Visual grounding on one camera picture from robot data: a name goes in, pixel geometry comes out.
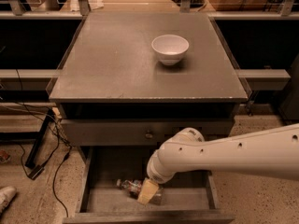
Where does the closed top drawer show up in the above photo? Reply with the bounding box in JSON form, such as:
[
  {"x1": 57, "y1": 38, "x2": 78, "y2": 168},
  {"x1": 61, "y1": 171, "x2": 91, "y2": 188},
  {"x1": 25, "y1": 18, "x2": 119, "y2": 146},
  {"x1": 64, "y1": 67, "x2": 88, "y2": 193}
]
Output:
[{"x1": 62, "y1": 119, "x2": 235, "y2": 147}]

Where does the white ceramic bowl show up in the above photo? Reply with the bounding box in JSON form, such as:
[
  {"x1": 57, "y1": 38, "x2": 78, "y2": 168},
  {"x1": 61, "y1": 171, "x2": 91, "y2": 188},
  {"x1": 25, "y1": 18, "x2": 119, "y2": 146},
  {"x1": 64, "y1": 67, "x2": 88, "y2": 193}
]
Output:
[{"x1": 151, "y1": 35, "x2": 190, "y2": 65}]

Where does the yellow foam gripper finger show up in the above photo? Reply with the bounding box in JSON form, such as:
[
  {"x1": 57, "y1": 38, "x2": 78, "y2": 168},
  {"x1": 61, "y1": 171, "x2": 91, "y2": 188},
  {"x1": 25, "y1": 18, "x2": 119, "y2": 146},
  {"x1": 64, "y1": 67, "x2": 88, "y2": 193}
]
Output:
[{"x1": 137, "y1": 178, "x2": 159, "y2": 205}]

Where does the metal railing frame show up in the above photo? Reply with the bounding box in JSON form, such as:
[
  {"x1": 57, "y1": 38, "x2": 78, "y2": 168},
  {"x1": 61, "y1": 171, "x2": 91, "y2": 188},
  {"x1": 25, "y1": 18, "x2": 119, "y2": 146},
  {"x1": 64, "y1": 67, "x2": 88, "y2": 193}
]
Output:
[{"x1": 0, "y1": 0, "x2": 298, "y2": 91}]

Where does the black floor cable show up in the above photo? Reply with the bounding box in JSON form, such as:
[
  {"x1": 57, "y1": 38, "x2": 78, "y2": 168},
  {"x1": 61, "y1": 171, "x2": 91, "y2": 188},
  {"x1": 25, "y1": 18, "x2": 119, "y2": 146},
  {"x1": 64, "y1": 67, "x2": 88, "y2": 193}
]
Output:
[{"x1": 13, "y1": 68, "x2": 73, "y2": 217}]

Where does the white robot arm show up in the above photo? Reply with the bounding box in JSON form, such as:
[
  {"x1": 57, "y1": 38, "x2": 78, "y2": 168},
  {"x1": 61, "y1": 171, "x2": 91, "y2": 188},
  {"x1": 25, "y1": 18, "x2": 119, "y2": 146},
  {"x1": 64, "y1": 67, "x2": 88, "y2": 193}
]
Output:
[{"x1": 137, "y1": 124, "x2": 299, "y2": 204}]

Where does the white shoe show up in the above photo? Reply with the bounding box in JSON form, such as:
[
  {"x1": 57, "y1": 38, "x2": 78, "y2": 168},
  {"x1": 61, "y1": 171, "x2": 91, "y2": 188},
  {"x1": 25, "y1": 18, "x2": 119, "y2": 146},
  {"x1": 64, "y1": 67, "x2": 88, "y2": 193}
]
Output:
[{"x1": 0, "y1": 186, "x2": 17, "y2": 215}]

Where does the grey wooden drawer cabinet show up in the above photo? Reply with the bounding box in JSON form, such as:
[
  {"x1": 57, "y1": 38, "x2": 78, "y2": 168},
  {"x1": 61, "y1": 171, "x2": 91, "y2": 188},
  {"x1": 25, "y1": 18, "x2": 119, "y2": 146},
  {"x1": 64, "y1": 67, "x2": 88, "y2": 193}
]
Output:
[{"x1": 46, "y1": 12, "x2": 252, "y2": 224}]

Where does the round metal drawer knob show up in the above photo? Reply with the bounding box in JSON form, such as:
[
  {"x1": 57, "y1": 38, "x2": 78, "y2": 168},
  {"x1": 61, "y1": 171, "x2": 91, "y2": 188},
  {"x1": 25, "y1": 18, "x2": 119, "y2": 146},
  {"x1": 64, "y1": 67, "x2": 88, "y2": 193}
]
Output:
[{"x1": 145, "y1": 131, "x2": 153, "y2": 139}]

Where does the open middle drawer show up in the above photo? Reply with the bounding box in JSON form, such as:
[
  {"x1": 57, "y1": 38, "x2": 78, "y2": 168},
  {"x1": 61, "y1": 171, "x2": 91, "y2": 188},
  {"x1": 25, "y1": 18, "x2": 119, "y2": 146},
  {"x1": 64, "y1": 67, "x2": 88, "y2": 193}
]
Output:
[{"x1": 63, "y1": 146, "x2": 235, "y2": 224}]

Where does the clear plastic water bottle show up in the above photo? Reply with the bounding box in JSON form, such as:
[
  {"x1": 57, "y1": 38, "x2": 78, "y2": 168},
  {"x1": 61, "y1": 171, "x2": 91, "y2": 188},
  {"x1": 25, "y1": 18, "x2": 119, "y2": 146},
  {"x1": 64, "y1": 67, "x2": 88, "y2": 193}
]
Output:
[{"x1": 116, "y1": 178, "x2": 163, "y2": 204}]

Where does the small grey floor box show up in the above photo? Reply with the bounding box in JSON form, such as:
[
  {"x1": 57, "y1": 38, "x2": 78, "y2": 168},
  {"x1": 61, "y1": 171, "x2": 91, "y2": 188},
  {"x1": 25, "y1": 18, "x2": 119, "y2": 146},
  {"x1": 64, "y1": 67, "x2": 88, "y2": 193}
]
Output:
[{"x1": 29, "y1": 165, "x2": 44, "y2": 180}]

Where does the black table leg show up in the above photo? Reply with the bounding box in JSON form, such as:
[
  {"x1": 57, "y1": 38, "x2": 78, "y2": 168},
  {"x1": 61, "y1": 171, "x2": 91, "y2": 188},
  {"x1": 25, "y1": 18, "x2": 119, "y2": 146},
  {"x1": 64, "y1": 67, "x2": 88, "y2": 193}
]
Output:
[{"x1": 25, "y1": 110, "x2": 54, "y2": 169}]

